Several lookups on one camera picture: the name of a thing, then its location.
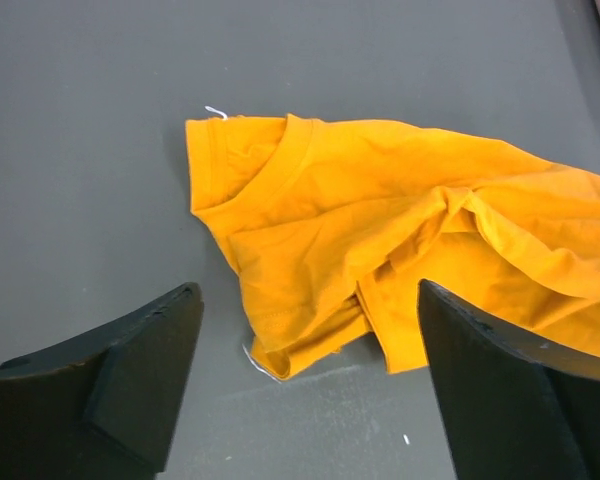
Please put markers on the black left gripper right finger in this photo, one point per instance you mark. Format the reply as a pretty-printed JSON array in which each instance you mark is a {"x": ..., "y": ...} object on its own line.
[{"x": 514, "y": 405}]

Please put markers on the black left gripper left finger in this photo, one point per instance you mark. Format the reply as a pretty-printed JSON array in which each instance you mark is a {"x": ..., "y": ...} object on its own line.
[{"x": 103, "y": 404}]

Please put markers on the orange t shirt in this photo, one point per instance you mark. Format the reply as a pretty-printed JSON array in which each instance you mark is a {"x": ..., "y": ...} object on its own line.
[{"x": 331, "y": 226}]

